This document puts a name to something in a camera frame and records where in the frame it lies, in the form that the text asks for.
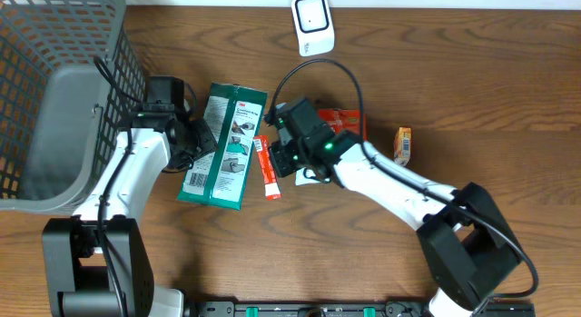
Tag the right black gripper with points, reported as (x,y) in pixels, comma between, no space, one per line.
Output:
(283,164)

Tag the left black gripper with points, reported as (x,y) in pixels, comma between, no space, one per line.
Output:
(204,129)

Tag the light green wipes pack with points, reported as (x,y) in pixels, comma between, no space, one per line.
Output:
(305,176)

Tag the dark green package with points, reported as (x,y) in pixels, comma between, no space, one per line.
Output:
(234,114)

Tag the red snack bag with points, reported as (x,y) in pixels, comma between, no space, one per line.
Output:
(341,119)

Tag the red stick sachet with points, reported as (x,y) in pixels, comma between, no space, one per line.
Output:
(272,190)

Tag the small orange white box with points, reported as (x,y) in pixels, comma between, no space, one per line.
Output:
(402,146)

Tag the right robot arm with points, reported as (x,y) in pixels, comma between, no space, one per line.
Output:
(467,243)

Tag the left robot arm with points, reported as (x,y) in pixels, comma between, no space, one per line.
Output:
(95,260)

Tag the white barcode scanner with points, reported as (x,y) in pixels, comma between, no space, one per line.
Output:
(314,27)

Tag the grey plastic mesh basket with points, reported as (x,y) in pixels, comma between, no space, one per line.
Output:
(68,75)

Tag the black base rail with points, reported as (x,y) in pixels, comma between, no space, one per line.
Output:
(378,309)

